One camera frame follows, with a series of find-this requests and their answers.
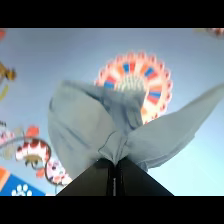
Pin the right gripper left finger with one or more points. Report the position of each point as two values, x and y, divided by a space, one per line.
95 181

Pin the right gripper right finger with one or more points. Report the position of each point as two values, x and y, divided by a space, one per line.
135 181

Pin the light blue shirt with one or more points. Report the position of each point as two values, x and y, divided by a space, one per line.
83 126

